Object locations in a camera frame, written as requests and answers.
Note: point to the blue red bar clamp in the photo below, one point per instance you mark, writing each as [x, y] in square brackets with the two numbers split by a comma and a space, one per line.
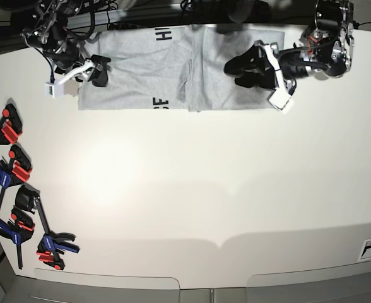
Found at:
[10, 125]
[52, 245]
[16, 172]
[18, 229]

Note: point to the aluminium rail with cables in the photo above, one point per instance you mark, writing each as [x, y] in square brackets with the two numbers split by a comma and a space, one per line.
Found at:
[116, 15]

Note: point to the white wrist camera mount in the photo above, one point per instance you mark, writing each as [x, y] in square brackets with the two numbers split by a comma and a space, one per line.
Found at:
[280, 98]
[85, 72]

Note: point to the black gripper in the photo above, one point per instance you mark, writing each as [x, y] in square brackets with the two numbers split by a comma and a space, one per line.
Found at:
[252, 68]
[64, 59]

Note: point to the grey T-shirt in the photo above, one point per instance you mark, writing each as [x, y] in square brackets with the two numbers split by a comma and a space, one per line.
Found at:
[173, 68]

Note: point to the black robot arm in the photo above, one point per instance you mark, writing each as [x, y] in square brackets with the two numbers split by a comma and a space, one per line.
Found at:
[48, 33]
[327, 47]

